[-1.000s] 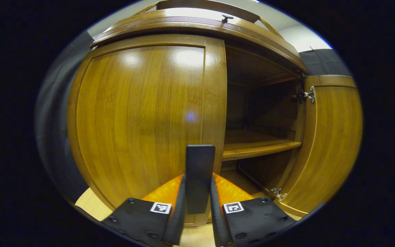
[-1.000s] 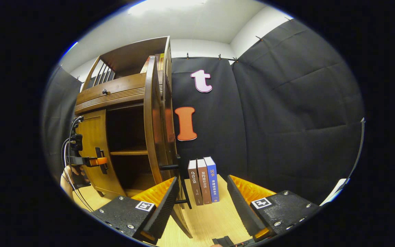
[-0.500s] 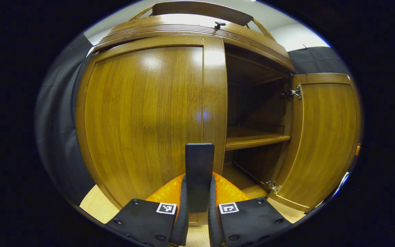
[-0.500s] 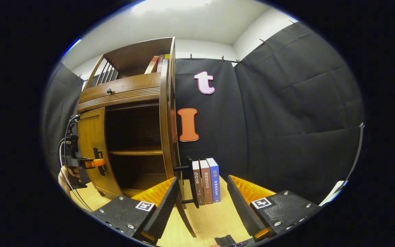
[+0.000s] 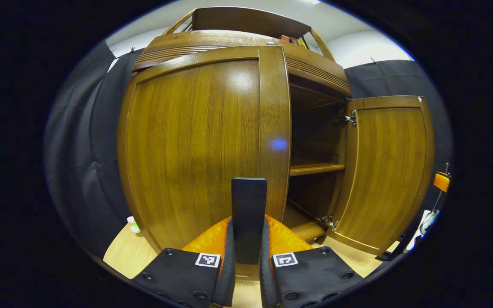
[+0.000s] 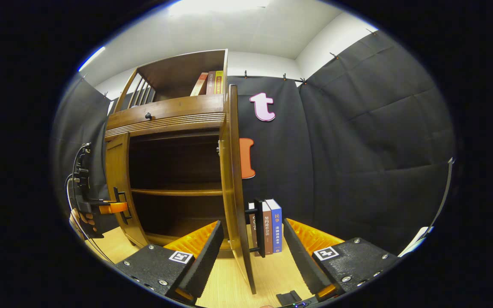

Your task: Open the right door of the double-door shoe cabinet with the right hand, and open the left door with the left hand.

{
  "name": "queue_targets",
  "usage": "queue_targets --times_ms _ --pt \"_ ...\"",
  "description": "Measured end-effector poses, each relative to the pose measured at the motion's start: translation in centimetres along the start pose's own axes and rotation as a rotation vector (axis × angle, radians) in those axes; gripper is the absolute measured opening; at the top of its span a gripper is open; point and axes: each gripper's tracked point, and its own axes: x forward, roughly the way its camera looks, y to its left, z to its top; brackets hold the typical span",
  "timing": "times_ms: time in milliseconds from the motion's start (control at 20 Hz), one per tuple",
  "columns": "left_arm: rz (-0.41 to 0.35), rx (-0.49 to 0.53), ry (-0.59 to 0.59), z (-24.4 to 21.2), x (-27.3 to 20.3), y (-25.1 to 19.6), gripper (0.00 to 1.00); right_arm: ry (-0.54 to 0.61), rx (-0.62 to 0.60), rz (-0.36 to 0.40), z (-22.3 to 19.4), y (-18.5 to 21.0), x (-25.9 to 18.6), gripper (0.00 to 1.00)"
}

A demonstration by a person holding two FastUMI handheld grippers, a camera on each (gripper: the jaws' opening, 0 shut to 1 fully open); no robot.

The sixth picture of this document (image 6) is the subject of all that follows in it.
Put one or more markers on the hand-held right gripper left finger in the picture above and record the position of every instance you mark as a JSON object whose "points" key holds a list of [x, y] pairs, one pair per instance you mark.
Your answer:
{"points": [[201, 267]]}

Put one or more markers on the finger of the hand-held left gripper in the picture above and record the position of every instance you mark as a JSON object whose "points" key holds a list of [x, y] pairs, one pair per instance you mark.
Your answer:
{"points": [[114, 208]]}

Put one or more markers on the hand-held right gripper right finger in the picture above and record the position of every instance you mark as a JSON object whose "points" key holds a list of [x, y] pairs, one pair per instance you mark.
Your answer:
{"points": [[304, 265]]}

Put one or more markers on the wooden shoe cabinet door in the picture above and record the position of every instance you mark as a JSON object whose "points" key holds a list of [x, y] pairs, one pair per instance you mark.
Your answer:
{"points": [[118, 171], [231, 192]]}

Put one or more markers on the wooden double-door shoe cabinet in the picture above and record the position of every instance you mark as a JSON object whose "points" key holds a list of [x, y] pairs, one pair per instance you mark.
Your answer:
{"points": [[173, 77]]}

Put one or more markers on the wooden cabinet shelf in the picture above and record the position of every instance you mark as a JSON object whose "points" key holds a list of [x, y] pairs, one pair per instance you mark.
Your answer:
{"points": [[173, 192]]}

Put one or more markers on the blue book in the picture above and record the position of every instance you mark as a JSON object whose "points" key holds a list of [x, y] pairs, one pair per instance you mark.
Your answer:
{"points": [[277, 226]]}

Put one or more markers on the brown book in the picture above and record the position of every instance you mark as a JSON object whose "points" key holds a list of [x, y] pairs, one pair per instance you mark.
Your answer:
{"points": [[268, 231]]}

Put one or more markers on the white and dark red book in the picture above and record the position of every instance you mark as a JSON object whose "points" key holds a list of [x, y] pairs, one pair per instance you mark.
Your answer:
{"points": [[252, 231]]}

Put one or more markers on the wooden drawer with black knob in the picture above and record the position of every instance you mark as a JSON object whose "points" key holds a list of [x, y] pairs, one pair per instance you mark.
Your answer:
{"points": [[173, 112]]}

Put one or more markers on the black backdrop cloth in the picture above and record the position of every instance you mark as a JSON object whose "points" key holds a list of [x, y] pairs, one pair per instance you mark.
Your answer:
{"points": [[357, 149]]}

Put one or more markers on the tan and red book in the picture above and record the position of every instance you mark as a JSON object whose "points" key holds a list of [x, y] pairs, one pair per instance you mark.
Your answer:
{"points": [[199, 84]]}

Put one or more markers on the maroon book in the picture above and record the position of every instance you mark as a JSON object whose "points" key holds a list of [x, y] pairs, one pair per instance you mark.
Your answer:
{"points": [[211, 83]]}

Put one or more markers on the yellow book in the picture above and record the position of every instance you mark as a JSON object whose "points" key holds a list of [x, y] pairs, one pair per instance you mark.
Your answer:
{"points": [[219, 82]]}

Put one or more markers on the large ceiling light panel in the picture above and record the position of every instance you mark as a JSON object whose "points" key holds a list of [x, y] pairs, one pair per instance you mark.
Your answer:
{"points": [[216, 6]]}

